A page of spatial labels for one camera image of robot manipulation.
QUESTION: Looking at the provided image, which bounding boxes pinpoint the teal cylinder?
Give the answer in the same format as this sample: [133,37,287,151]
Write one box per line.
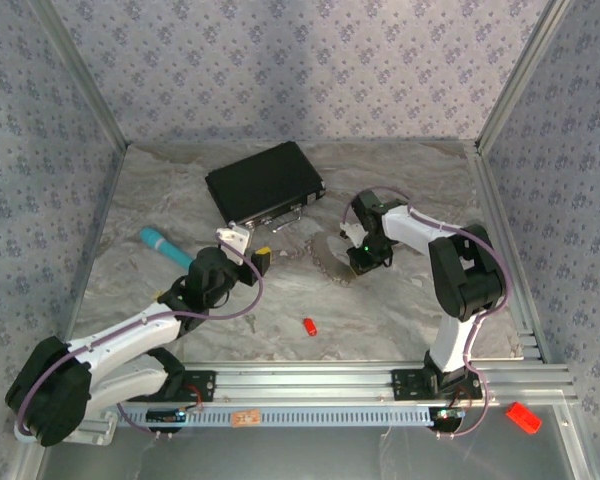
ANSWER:
[139,227,195,269]

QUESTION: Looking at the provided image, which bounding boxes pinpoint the black briefcase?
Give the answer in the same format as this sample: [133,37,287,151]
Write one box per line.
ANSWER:
[204,142,328,236]

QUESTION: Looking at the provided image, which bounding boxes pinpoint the small circuit board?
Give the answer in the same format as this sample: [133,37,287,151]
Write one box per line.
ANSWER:
[146,408,190,427]
[431,407,467,425]

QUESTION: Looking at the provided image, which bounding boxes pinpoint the orange label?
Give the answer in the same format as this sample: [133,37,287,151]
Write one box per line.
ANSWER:
[231,409,262,430]

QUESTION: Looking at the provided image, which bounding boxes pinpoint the red plastic block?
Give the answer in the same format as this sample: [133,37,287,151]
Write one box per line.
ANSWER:
[504,401,543,435]

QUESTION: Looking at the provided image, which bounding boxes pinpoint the aluminium frame rail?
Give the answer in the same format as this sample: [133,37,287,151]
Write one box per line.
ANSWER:
[463,140,552,364]
[59,143,130,346]

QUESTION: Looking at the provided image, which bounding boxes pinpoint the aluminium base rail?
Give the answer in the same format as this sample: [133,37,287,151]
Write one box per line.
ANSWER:
[182,360,579,404]

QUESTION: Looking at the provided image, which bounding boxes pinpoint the slotted grey cable duct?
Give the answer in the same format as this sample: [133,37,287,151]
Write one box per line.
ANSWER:
[117,403,435,430]

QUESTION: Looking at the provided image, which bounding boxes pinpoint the aluminium clamp bracket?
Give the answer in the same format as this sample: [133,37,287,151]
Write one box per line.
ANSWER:
[59,410,119,446]

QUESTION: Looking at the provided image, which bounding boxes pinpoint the aluminium frame post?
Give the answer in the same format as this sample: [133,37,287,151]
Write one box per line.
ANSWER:
[475,0,577,149]
[29,0,131,149]

